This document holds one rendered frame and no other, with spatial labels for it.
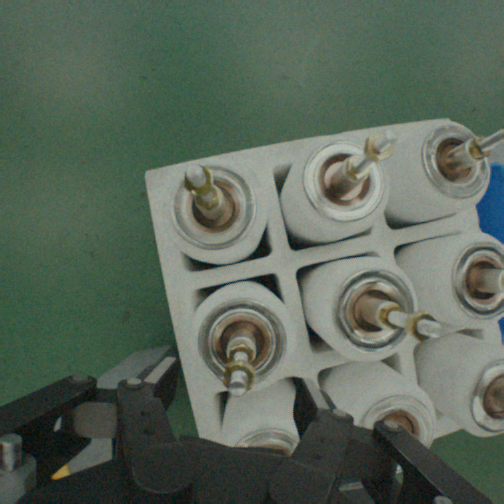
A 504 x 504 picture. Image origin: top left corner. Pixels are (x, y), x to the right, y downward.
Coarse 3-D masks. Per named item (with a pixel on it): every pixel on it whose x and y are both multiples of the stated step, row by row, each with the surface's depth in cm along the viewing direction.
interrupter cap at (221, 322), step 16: (224, 304) 24; (240, 304) 24; (256, 304) 24; (208, 320) 24; (224, 320) 24; (240, 320) 24; (256, 320) 24; (272, 320) 24; (208, 336) 24; (224, 336) 24; (256, 336) 24; (272, 336) 24; (208, 352) 24; (224, 352) 24; (256, 352) 24; (272, 352) 24; (208, 368) 23; (224, 368) 23; (256, 368) 24; (272, 368) 24
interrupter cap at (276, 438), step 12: (252, 432) 23; (264, 432) 23; (276, 432) 23; (288, 432) 23; (240, 444) 23; (252, 444) 23; (264, 444) 23; (276, 444) 23; (288, 444) 23; (288, 456) 23
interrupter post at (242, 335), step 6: (240, 330) 24; (246, 330) 24; (234, 336) 22; (240, 336) 21; (246, 336) 22; (252, 336) 23; (234, 342) 21; (240, 342) 21; (246, 342) 21; (252, 342) 21; (228, 348) 21; (252, 348) 21; (228, 354) 21
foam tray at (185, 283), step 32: (384, 128) 33; (416, 128) 33; (256, 160) 32; (288, 160) 32; (160, 192) 32; (160, 224) 32; (384, 224) 32; (416, 224) 42; (448, 224) 32; (160, 256) 31; (256, 256) 42; (288, 256) 32; (320, 256) 32; (352, 256) 40; (384, 256) 32; (192, 288) 31; (288, 288) 31; (320, 352) 31; (192, 384) 31; (416, 384) 31
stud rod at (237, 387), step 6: (240, 354) 19; (234, 360) 18; (246, 360) 18; (234, 372) 15; (240, 372) 15; (234, 378) 15; (240, 378) 14; (246, 378) 15; (234, 384) 14; (240, 384) 14; (246, 384) 14; (234, 390) 14; (240, 390) 14; (246, 390) 14; (240, 396) 14
